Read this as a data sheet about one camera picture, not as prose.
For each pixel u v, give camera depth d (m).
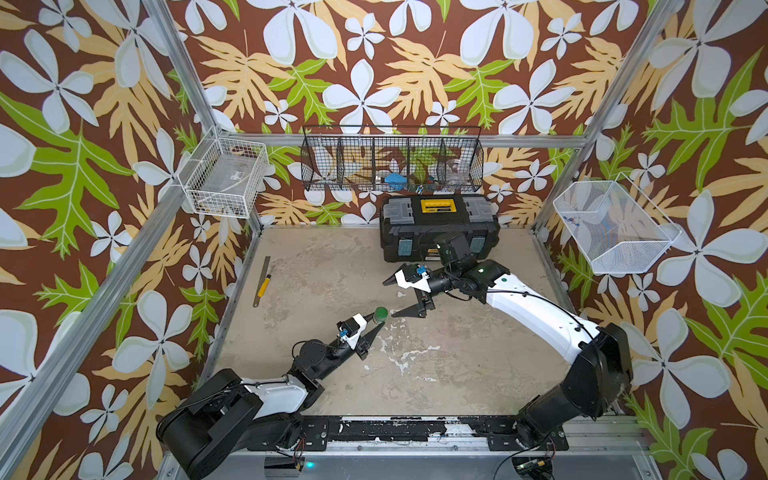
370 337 0.70
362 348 0.69
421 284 0.60
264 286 1.01
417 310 0.64
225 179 0.86
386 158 0.96
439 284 0.65
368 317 0.74
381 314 0.71
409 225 0.98
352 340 0.67
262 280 1.04
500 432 0.75
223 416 0.43
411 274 0.58
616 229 0.83
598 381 0.43
